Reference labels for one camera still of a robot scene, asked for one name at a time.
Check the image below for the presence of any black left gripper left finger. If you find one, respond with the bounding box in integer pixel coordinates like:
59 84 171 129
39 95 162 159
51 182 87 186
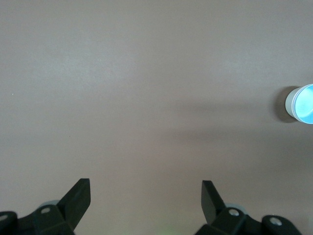
0 178 91 235

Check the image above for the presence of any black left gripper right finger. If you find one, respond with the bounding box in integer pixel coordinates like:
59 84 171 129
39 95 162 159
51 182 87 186
195 180 302 235

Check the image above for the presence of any blue bowl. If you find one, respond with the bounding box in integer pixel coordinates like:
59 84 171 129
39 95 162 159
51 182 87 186
294 83 313 125

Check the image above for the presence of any brown table cloth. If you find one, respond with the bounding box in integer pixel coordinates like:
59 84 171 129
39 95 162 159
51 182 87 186
0 0 313 235

